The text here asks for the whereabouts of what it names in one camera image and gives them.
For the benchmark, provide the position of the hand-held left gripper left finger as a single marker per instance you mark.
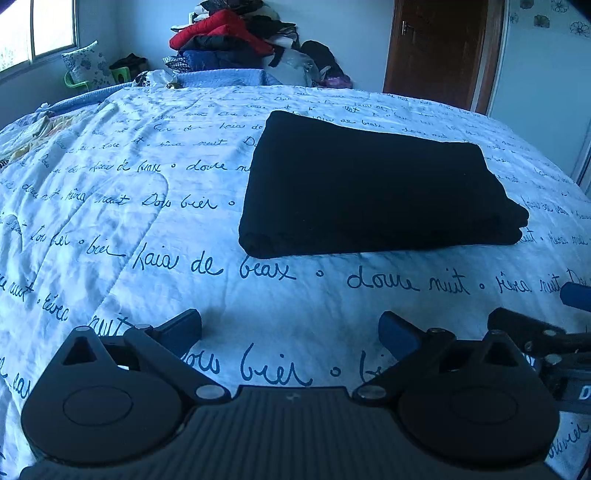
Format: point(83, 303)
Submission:
point(184, 328)

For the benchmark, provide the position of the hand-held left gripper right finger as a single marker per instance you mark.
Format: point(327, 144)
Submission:
point(392, 330)

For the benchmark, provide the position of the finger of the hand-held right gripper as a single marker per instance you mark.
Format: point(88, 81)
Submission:
point(575, 296)
point(517, 321)

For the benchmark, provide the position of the black pants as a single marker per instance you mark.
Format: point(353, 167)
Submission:
point(369, 189)

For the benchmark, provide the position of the white script-printed bedspread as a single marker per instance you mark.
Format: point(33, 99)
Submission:
point(161, 230)

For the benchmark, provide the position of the yellow patterned cloth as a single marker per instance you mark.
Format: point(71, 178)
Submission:
point(27, 136)

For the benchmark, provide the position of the white patterned cloth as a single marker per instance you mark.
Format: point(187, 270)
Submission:
point(157, 79)

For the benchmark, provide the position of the purple cloth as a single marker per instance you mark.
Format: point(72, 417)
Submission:
point(338, 83)

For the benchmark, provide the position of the light blue blanket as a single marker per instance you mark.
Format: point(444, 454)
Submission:
point(221, 77)

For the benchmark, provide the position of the green plastic stool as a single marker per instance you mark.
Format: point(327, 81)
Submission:
point(117, 74)

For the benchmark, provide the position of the navy blue garment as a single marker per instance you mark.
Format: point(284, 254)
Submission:
point(221, 59)

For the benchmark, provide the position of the black cloth on stool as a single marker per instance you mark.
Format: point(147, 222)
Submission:
point(129, 61)

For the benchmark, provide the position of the brown wooden door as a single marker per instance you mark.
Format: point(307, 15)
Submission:
point(438, 50)

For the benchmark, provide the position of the floral pillow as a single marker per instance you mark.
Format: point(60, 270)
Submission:
point(87, 64)

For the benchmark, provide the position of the clear plastic bag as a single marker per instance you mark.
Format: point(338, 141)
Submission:
point(293, 67)

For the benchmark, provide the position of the black bag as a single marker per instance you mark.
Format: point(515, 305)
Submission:
point(323, 55)

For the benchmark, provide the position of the dark clothes heap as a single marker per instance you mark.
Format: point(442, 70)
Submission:
point(240, 11)

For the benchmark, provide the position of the window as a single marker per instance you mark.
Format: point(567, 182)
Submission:
point(32, 32)

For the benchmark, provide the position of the flower wall stickers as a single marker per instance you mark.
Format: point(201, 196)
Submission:
point(554, 14)

